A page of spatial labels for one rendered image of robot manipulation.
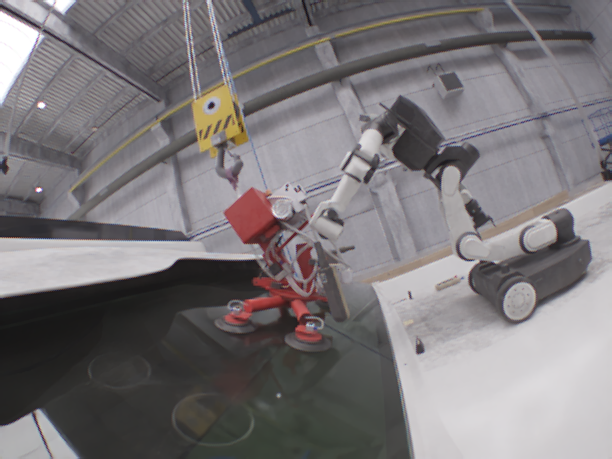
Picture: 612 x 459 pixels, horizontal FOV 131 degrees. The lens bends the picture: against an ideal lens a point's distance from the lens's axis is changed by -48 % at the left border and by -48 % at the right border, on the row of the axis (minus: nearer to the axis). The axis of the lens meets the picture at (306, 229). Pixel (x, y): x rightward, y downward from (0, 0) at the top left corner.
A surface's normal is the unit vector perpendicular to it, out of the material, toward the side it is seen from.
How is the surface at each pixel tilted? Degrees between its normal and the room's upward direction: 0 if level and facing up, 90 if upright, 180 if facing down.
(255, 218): 90
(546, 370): 21
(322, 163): 90
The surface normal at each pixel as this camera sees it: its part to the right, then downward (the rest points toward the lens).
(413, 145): -0.43, 0.44
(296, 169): -0.21, -0.04
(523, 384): -0.36, -0.90
